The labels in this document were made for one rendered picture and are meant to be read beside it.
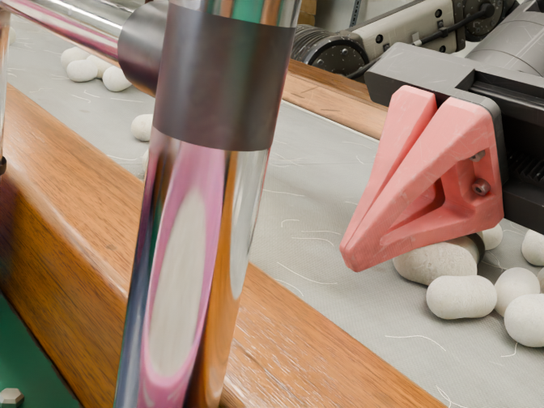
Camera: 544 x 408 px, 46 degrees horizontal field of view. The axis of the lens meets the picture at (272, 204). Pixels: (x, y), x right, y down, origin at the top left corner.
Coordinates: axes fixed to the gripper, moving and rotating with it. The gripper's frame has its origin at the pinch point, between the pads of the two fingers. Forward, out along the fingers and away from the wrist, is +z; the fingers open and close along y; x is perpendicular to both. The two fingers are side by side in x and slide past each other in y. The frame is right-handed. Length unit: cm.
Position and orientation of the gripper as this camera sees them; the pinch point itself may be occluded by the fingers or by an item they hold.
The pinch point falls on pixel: (360, 248)
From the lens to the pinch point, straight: 27.8
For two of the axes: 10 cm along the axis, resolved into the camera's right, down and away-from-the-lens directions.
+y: 6.3, 3.6, -6.8
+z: -7.0, 6.5, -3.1
